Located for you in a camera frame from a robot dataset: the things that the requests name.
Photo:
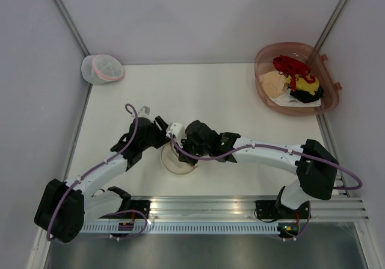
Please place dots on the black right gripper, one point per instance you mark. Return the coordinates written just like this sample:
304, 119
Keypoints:
185, 156

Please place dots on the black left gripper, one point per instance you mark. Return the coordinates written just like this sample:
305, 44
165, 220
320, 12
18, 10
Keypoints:
162, 137

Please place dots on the beige round mesh laundry bag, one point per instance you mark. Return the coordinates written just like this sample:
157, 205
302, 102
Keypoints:
169, 159

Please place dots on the red bra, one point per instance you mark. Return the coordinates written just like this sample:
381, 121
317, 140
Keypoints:
291, 67

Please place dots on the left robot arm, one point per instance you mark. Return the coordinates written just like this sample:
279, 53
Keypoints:
68, 205

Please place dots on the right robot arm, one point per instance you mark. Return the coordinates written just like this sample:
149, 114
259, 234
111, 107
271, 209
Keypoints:
311, 163

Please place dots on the white pink-trimmed mesh laundry bag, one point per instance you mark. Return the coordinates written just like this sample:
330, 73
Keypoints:
101, 69

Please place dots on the beige bra in basket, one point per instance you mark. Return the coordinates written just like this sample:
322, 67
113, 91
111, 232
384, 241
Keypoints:
273, 84

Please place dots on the white garment in basket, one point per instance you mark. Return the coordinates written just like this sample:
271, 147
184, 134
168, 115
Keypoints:
286, 100

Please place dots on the translucent pink plastic basket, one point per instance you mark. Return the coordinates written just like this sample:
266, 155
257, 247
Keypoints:
306, 54

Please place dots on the black garment in basket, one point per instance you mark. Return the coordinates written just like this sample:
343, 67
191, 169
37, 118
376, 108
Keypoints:
306, 97

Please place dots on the yellow garment in basket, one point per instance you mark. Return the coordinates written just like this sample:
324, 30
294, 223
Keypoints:
297, 82

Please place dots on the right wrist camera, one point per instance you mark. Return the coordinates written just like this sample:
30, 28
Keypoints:
176, 132

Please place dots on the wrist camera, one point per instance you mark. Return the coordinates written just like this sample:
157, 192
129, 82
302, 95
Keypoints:
143, 112
176, 132

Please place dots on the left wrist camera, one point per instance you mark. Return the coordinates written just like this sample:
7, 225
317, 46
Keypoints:
143, 112

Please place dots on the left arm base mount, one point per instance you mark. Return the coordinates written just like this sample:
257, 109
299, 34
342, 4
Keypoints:
129, 207

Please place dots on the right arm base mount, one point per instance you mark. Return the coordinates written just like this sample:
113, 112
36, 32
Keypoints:
269, 211

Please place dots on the white slotted cable duct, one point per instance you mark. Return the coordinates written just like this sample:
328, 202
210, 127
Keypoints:
115, 227

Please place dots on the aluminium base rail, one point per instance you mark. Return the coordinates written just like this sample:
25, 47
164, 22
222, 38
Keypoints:
239, 208

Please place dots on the left aluminium frame post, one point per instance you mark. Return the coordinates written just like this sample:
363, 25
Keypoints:
70, 24

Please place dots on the aluminium frame post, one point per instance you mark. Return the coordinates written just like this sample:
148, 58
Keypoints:
70, 24
332, 20

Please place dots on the right aluminium frame post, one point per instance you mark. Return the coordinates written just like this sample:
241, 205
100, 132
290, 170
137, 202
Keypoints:
332, 20

